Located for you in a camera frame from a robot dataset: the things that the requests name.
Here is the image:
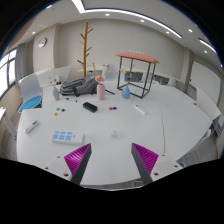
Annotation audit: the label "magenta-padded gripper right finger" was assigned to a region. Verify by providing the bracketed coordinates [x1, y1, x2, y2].
[130, 142, 184, 186]

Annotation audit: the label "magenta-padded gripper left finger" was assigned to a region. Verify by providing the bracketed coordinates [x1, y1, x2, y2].
[43, 143, 92, 186]

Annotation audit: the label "white whiteboard eraser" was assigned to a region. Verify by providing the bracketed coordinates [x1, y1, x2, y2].
[132, 104, 147, 116]

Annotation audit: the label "black rectangular box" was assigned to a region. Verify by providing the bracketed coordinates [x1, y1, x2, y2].
[82, 101, 99, 113]

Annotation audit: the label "white remote control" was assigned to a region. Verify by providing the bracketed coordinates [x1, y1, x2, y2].
[24, 119, 40, 135]

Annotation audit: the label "green vase with dried flowers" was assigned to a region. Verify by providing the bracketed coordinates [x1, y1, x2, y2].
[48, 64, 61, 101]

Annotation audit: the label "blue vase with dried flowers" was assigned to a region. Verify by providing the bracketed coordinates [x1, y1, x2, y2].
[119, 64, 135, 99]

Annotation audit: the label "pink vase with dried flowers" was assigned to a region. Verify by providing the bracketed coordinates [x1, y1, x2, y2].
[92, 61, 112, 101]

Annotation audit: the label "grey backpack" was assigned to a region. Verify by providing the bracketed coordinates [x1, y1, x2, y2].
[59, 75, 100, 98]

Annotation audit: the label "white chair with blue cushion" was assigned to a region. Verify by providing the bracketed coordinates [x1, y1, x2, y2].
[18, 73, 44, 114]

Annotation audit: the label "black-framed orange-topped side table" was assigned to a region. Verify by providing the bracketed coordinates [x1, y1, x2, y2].
[115, 51, 160, 99]

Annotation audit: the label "wooden coat rack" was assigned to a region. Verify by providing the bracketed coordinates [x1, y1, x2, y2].
[76, 21, 94, 78]

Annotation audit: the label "window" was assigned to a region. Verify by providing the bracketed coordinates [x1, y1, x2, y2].
[0, 49, 18, 98]

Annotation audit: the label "grey curtain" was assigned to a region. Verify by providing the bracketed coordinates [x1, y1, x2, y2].
[14, 42, 28, 79]

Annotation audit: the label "ceiling light strip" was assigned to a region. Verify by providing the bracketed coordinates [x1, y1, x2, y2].
[71, 0, 184, 39]

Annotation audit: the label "ceiling spotlights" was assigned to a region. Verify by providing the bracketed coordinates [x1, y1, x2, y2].
[31, 3, 218, 56]

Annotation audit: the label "wall whiteboard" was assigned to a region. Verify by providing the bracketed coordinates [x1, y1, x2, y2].
[189, 61, 223, 101]

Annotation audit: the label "round wall clock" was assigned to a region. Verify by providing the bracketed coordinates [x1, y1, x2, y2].
[37, 37, 48, 49]

